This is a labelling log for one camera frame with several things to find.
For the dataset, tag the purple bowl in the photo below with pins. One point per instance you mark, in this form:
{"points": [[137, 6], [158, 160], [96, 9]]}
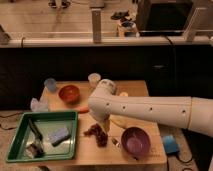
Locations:
{"points": [[135, 142]]}

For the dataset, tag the black monitor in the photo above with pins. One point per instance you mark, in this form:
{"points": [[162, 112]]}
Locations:
{"points": [[157, 17]]}

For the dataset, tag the small metal clip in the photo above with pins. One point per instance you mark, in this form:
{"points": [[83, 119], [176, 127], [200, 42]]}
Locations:
{"points": [[115, 142]]}

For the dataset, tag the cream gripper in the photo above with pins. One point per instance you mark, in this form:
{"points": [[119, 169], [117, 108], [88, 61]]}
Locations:
{"points": [[105, 125]]}

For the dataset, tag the clear plastic cup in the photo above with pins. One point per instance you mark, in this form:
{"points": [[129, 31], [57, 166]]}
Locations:
{"points": [[94, 79]]}

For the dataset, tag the white vertical post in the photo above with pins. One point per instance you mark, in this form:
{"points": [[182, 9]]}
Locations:
{"points": [[96, 25]]}

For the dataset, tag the blue plastic cup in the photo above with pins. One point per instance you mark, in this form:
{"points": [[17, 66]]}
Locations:
{"points": [[50, 84]]}

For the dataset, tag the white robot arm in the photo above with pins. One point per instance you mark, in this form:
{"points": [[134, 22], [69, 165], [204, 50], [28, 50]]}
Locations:
{"points": [[194, 114]]}

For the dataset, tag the red bowl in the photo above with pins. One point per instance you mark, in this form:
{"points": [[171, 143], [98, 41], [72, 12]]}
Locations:
{"points": [[69, 94]]}

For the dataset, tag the blue box on floor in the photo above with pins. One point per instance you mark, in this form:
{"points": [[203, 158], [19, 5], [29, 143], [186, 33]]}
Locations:
{"points": [[170, 144]]}

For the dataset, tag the dark red grape bunch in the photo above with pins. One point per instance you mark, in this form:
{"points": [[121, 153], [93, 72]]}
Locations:
{"points": [[100, 135]]}

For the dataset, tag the yellow banana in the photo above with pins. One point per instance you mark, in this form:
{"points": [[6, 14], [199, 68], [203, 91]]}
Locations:
{"points": [[118, 121]]}

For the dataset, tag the green plastic tray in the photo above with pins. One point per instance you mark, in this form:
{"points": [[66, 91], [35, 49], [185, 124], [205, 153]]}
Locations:
{"points": [[44, 136]]}

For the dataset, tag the blue sponge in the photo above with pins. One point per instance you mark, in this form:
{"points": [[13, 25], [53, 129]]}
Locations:
{"points": [[58, 136]]}

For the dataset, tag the orange carrot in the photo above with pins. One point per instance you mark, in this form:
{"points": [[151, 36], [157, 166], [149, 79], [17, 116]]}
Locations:
{"points": [[82, 110]]}

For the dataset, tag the orange candle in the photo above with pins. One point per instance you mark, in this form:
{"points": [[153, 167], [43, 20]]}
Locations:
{"points": [[124, 94]]}

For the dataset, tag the black handled dish brush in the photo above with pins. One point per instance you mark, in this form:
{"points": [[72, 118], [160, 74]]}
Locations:
{"points": [[35, 149]]}

